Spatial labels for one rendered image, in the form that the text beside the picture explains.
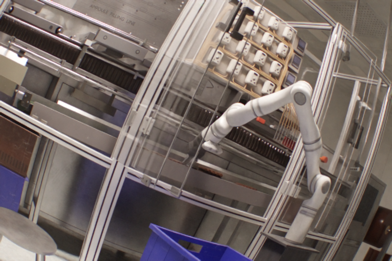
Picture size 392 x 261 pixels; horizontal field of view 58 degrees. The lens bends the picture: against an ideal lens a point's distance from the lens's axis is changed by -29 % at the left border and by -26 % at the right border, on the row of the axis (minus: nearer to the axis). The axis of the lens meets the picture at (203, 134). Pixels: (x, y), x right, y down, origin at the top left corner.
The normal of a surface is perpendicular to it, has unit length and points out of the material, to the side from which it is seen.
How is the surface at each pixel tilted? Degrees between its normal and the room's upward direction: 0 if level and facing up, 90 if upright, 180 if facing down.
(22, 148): 90
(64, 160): 90
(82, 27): 90
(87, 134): 90
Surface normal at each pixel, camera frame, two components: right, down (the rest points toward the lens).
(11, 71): 0.54, -0.01
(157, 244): -0.79, -0.37
